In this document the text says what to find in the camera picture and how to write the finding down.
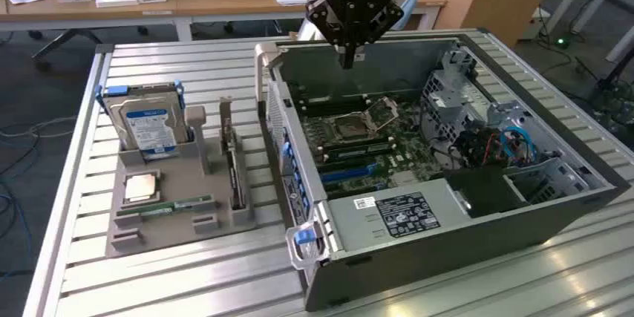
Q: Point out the graphics card with metal bracket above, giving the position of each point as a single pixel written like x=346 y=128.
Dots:
x=236 y=176

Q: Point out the metal socket cover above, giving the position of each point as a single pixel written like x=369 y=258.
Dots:
x=383 y=109

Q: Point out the metal disk bay cage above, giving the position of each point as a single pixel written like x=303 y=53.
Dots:
x=446 y=109

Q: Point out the CPU socket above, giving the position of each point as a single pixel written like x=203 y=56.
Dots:
x=354 y=125

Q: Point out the green motherboard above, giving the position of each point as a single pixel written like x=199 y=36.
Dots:
x=411 y=161

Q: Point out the blue expansion slot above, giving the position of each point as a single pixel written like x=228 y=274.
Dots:
x=346 y=175

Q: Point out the hard disk with blue caddy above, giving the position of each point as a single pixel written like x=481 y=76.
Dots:
x=148 y=127

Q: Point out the black stand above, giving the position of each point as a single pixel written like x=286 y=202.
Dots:
x=614 y=72

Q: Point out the black plastic air shroud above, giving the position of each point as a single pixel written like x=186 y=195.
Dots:
x=481 y=191

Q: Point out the black chair base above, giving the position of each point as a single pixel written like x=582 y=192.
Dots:
x=64 y=40

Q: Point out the grey power supply unit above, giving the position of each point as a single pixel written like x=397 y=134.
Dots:
x=357 y=228

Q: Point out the silver CPU chip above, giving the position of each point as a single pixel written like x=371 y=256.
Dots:
x=140 y=186

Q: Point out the blue case latch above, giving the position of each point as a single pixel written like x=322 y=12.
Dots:
x=303 y=238

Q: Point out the green RAM stick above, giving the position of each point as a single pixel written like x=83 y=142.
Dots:
x=163 y=207

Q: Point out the open grey PC case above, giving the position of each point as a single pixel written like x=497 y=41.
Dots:
x=446 y=257

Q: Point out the grey printed parts rack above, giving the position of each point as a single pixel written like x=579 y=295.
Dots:
x=174 y=231

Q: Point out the metal drive bracket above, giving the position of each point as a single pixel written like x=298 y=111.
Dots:
x=559 y=179

